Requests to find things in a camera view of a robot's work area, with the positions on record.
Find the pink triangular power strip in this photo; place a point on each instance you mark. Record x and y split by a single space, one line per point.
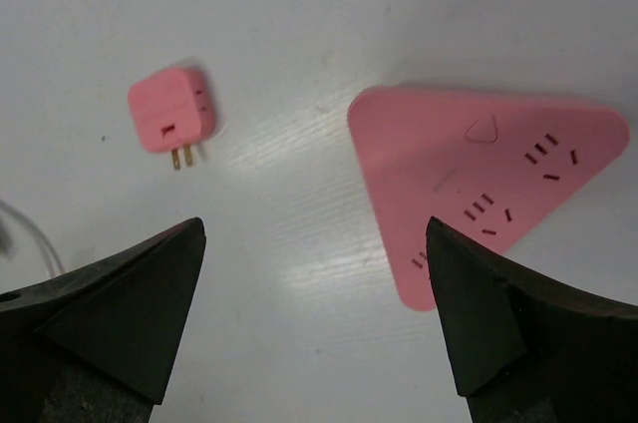
491 165

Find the pink plug adapter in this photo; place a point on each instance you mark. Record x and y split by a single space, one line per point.
173 111

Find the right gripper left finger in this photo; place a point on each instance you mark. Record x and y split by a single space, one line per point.
98 343

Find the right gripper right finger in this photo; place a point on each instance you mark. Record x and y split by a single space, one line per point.
524 347

